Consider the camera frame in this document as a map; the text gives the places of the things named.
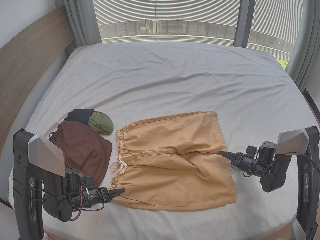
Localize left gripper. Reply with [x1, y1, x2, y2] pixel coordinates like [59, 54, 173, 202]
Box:
[86, 187, 111, 208]

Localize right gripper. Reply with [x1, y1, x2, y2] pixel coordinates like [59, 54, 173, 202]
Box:
[231, 152, 253, 173]

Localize tan shorts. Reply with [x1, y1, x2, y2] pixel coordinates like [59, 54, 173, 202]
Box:
[109, 111, 237, 211]

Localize bed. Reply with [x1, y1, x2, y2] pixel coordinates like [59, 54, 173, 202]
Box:
[0, 6, 320, 240]

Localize brown shorts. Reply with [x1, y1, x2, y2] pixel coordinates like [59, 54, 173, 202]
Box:
[48, 121, 113, 187]

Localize green garment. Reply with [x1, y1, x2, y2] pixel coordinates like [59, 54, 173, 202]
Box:
[89, 111, 114, 136]

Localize black garment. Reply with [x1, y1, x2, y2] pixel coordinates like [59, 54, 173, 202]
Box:
[64, 109, 95, 128]

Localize grey-green curtain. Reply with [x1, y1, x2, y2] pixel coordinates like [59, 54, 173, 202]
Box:
[52, 0, 102, 48]
[285, 0, 320, 92]

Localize window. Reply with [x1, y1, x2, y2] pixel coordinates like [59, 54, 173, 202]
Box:
[90, 0, 307, 71]

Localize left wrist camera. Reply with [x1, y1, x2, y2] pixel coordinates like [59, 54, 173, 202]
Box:
[83, 176, 96, 190]

